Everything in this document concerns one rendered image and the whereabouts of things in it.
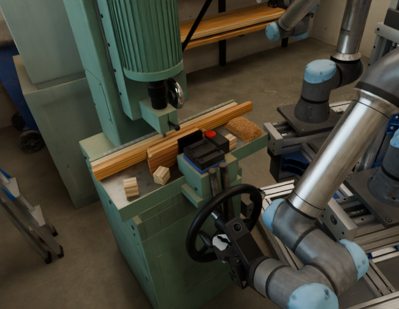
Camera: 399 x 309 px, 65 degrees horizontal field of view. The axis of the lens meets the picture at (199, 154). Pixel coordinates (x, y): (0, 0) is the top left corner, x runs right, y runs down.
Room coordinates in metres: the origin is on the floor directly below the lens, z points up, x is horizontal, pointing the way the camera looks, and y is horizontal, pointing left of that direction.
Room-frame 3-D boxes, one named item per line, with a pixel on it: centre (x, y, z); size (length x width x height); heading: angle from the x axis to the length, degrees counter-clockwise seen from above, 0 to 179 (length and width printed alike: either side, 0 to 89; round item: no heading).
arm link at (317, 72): (1.17, -0.52, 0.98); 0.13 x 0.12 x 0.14; 117
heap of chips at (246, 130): (0.97, -0.18, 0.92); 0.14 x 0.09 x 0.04; 32
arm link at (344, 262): (0.34, -0.24, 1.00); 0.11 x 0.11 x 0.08; 30
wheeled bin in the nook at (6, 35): (2.44, 1.33, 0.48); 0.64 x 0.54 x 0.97; 120
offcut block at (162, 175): (0.72, 0.12, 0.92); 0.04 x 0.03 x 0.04; 153
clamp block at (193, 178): (0.75, -0.02, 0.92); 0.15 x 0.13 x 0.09; 123
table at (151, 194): (0.82, 0.02, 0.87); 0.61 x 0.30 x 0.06; 123
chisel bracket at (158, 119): (0.91, 0.12, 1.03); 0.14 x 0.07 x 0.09; 33
